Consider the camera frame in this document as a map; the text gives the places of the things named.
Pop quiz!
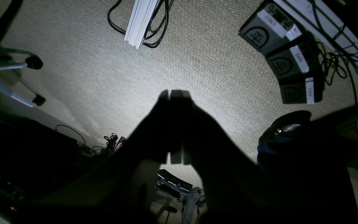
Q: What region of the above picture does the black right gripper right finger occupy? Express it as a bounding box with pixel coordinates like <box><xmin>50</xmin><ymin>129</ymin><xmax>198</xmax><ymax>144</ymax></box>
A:
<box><xmin>170</xmin><ymin>90</ymin><xmax>248</xmax><ymax>187</ymax></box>

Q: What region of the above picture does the white aluminium extrusion leg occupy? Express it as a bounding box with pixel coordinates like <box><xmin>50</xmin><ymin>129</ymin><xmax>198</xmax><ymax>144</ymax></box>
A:
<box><xmin>124</xmin><ymin>0</ymin><xmax>159</xmax><ymax>49</ymax></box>

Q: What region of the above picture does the black floor cable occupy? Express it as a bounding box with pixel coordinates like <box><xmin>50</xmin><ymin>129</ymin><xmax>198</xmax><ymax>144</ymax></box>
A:
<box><xmin>107</xmin><ymin>0</ymin><xmax>175</xmax><ymax>49</ymax></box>

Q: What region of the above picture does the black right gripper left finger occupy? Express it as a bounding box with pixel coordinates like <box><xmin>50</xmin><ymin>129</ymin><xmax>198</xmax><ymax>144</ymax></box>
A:
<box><xmin>111</xmin><ymin>90</ymin><xmax>170</xmax><ymax>175</ymax></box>

